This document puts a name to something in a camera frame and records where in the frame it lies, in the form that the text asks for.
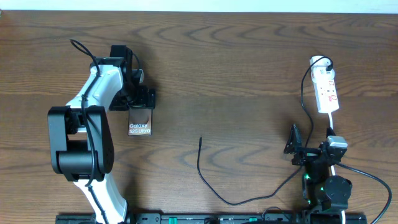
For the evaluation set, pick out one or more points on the white USB charger adapter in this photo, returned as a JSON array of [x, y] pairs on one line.
[[321, 61]]

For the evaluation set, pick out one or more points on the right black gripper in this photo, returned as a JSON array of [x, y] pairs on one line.
[[295, 144]]

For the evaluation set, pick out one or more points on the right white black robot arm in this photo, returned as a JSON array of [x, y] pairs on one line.
[[327, 194]]

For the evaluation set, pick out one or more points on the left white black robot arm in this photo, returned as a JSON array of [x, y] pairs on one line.
[[81, 146]]

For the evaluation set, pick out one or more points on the white power strip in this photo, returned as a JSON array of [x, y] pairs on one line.
[[325, 90]]

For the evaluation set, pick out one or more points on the Galaxy S25 Ultra smartphone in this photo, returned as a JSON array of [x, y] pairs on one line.
[[140, 122]]

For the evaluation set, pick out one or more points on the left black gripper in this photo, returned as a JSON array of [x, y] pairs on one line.
[[142, 102]]

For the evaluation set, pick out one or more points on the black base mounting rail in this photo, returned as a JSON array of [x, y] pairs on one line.
[[268, 217]]

